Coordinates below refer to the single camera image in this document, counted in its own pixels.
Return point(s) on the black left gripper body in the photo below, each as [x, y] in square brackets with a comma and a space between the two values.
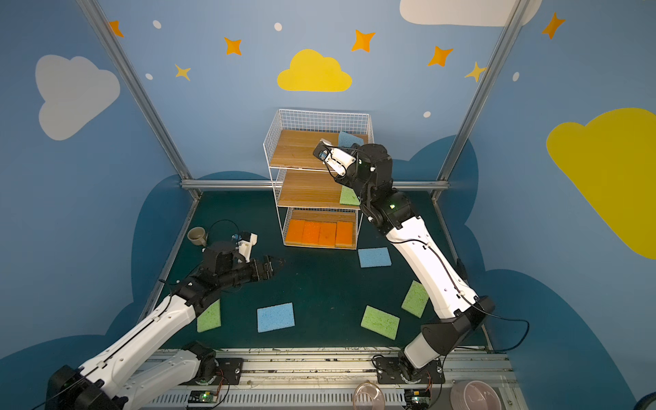
[261, 269]

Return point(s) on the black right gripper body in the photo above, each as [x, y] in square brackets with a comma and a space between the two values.
[346, 174]

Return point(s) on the green sponge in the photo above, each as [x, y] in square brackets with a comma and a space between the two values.
[415, 300]
[380, 322]
[210, 319]
[348, 197]

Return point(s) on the orange sponge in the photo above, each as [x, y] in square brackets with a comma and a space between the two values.
[327, 234]
[295, 232]
[311, 233]
[344, 238]

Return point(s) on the blue sponge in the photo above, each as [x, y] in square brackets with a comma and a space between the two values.
[374, 258]
[275, 318]
[349, 141]

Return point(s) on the blue sponge front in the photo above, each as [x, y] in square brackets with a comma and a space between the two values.
[275, 318]

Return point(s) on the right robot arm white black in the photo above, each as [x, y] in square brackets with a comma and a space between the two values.
[459, 309]

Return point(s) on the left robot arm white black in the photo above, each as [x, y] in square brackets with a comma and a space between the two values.
[111, 379]

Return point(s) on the beige ceramic mug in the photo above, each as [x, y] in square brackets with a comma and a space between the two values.
[198, 236]

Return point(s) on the red black handheld object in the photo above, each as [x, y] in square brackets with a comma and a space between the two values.
[461, 270]

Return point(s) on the clear plastic bowl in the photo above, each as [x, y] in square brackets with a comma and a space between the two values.
[368, 396]

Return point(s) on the pink bowl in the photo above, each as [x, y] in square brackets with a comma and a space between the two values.
[474, 395]

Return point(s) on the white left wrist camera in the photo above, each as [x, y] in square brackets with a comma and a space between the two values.
[245, 242]

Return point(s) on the white wire three-tier shelf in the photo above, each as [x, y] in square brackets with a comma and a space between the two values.
[309, 191]

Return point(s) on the aluminium frame rail back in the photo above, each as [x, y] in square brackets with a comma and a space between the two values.
[257, 185]

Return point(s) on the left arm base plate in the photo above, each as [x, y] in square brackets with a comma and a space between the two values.
[225, 371]

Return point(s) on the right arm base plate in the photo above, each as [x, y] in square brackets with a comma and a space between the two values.
[398, 370]

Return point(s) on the aluminium frame post right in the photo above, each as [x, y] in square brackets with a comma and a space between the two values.
[498, 58]

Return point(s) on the aluminium frame post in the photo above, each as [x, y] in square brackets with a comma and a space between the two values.
[94, 14]
[498, 58]

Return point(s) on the aluminium frame post left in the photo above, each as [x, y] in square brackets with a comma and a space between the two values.
[94, 14]

